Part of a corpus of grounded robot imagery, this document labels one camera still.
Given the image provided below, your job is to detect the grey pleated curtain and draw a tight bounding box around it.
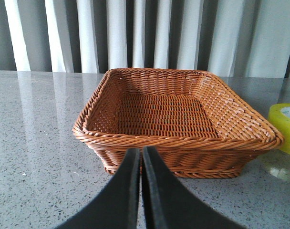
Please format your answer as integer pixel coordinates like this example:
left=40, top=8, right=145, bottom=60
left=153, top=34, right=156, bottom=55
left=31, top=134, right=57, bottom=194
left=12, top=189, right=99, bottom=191
left=0, top=0, right=290, bottom=78

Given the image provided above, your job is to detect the brown wicker basket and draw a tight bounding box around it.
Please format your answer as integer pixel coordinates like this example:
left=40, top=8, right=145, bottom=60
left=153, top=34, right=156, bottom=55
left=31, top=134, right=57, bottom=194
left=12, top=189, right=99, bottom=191
left=72, top=68, right=284, bottom=178

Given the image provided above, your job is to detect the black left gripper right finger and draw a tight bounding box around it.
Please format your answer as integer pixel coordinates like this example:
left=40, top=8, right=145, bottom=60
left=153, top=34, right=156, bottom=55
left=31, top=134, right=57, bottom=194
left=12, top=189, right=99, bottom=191
left=142, top=146, right=242, bottom=229

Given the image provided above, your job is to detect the yellow tape roll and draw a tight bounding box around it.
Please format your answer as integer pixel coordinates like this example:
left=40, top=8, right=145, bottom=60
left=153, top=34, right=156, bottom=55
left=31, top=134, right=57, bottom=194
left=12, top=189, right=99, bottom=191
left=268, top=103, right=290, bottom=154

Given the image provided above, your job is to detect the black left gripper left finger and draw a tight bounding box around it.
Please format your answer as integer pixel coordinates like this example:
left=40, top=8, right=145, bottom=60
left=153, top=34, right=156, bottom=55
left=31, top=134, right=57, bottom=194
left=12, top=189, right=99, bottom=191
left=57, top=148, right=140, bottom=229

